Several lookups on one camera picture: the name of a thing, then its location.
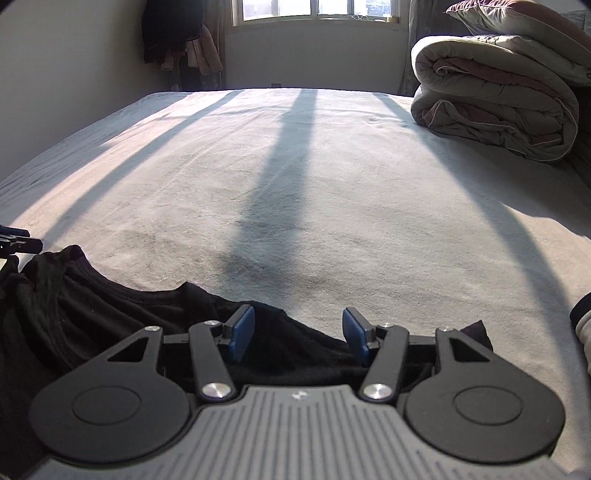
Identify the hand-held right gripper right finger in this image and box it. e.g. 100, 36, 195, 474
342, 307, 497, 402

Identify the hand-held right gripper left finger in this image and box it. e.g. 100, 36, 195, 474
95, 305, 257, 402

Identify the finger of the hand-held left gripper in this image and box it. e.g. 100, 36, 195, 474
0, 224, 43, 257

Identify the black t-shirt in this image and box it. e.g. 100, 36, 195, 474
0, 246, 494, 480

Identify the folded cream garment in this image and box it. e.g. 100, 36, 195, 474
569, 291, 591, 370

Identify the hanging dark coat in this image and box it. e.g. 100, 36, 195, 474
141, 0, 206, 65

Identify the hanging pink garment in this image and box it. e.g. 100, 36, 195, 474
161, 25, 227, 77

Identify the folded beige quilt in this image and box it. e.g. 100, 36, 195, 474
410, 34, 580, 163

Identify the grey quilted headboard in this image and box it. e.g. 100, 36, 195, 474
566, 83, 591, 185

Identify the window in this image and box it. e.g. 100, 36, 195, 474
231, 0, 409, 28

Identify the maroon pillow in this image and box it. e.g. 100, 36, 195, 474
445, 0, 591, 51

